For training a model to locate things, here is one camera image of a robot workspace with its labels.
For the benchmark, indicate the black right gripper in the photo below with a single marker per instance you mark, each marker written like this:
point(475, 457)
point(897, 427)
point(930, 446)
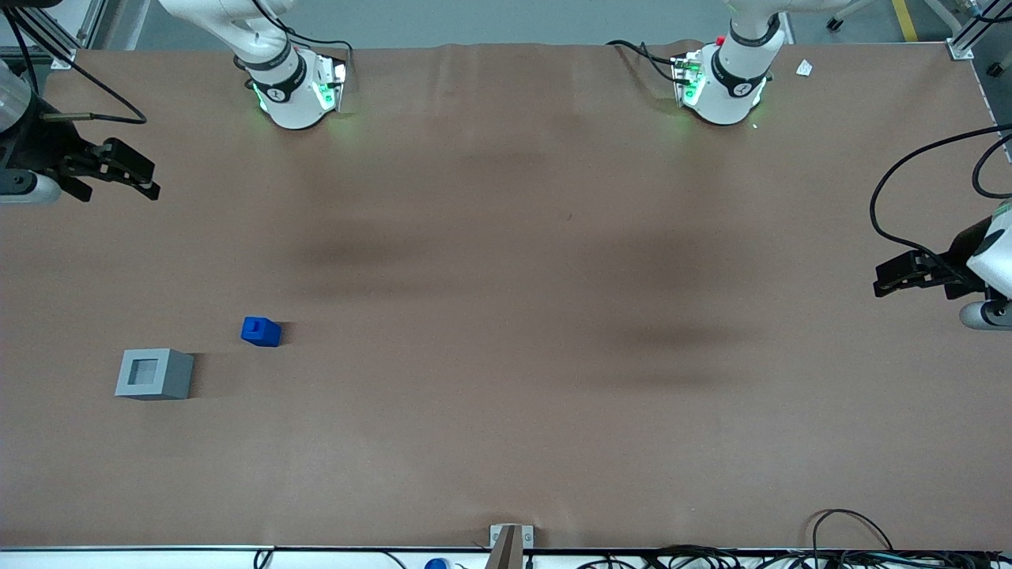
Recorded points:
point(38, 152)

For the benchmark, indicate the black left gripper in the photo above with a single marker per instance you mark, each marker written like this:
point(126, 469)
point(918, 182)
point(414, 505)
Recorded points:
point(955, 278)

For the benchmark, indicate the blue plastic insert part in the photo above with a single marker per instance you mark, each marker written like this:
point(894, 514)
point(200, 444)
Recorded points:
point(261, 332)

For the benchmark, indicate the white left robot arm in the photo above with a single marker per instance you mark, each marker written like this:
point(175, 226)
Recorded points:
point(731, 95)

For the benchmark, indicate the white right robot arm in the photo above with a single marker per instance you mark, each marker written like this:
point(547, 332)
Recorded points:
point(292, 103)

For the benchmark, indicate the gray square base block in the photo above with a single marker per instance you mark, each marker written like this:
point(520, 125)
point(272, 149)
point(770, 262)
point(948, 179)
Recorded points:
point(154, 375)

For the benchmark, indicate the small white paper scrap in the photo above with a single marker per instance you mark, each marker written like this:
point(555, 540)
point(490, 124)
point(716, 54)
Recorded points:
point(804, 68)

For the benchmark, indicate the brown table cover sheet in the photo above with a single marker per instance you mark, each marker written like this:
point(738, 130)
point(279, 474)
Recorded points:
point(506, 316)

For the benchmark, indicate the blue round cap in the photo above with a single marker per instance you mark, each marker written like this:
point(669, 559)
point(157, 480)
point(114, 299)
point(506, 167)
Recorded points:
point(436, 564)

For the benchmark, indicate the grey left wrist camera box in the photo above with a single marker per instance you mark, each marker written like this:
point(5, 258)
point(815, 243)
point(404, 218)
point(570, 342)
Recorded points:
point(984, 316)

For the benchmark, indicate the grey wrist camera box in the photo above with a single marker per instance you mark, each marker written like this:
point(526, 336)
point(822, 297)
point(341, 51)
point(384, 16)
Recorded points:
point(984, 316)
point(32, 190)

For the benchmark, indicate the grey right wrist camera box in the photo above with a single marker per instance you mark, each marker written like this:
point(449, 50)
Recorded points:
point(32, 190)

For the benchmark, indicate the aluminium frame profile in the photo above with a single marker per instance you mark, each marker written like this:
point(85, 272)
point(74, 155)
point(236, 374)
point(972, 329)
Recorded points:
point(75, 35)
point(968, 35)

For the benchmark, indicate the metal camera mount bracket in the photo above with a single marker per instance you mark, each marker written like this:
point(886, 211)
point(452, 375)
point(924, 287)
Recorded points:
point(510, 545)

